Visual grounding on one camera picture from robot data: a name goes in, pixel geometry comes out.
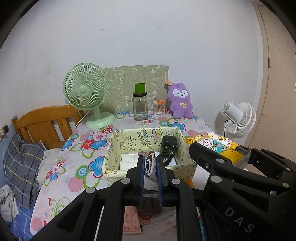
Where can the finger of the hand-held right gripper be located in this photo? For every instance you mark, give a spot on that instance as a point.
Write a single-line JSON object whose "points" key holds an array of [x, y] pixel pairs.
{"points": [[270, 162], [208, 160]]}

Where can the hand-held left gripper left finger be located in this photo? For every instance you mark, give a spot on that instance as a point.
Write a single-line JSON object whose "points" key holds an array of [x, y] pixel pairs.
{"points": [[140, 178]]}

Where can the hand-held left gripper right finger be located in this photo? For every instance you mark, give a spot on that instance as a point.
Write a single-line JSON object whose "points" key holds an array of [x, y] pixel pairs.
{"points": [[161, 178]]}

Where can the orange cartoon tissue pack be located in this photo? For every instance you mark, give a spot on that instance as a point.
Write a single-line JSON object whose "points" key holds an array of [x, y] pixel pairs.
{"points": [[222, 143]]}

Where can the black plastic bag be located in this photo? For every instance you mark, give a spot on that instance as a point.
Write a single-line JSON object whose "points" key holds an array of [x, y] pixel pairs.
{"points": [[170, 146]]}

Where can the cartoon print fabric storage box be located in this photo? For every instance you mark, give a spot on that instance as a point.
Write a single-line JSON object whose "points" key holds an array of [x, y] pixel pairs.
{"points": [[129, 141]]}

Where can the pink paper packet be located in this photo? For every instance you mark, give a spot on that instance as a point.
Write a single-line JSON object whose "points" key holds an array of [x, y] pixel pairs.
{"points": [[133, 220]]}

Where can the white flat packet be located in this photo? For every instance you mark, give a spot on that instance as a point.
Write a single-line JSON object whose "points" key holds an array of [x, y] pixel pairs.
{"points": [[129, 162]]}

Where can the white standing fan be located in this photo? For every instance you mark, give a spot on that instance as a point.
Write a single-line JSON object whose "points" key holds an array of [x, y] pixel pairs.
{"points": [[242, 120]]}

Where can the purple plush bunny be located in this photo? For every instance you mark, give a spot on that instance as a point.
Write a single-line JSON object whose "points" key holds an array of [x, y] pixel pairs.
{"points": [[180, 106]]}

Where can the floral tablecloth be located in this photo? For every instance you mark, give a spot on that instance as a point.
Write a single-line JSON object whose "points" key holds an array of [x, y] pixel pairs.
{"points": [[76, 166]]}

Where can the glass jar mug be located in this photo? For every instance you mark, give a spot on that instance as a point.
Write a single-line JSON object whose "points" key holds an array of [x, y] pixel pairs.
{"points": [[140, 109]]}

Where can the orange lid toothpick jar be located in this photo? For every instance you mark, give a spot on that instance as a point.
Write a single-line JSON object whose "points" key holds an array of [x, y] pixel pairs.
{"points": [[158, 109]]}

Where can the beige wooden door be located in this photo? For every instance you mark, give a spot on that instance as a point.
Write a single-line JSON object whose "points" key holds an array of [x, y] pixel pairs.
{"points": [[282, 92]]}

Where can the green plastic cap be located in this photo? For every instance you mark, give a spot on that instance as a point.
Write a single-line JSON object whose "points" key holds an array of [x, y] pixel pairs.
{"points": [[140, 88]]}

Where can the green cartoon printed board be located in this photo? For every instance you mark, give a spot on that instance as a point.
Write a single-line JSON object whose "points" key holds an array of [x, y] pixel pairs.
{"points": [[129, 76]]}

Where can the green desk fan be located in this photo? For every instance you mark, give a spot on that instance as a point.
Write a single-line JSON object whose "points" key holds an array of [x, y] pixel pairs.
{"points": [[83, 89]]}

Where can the wooden bed headboard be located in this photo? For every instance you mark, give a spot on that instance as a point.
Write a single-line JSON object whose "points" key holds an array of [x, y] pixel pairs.
{"points": [[41, 125]]}

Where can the grey plaid pillow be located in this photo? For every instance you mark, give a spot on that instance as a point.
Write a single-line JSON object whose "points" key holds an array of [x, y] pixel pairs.
{"points": [[20, 166]]}

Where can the blue bed sheet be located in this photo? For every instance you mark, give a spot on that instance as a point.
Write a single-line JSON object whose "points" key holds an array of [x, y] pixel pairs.
{"points": [[20, 222]]}

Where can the crumpled grey white cloth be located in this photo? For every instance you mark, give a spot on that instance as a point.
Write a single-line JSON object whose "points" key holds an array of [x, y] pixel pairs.
{"points": [[8, 201]]}

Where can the wall socket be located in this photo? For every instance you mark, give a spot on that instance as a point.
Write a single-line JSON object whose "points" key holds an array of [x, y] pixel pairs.
{"points": [[5, 130]]}

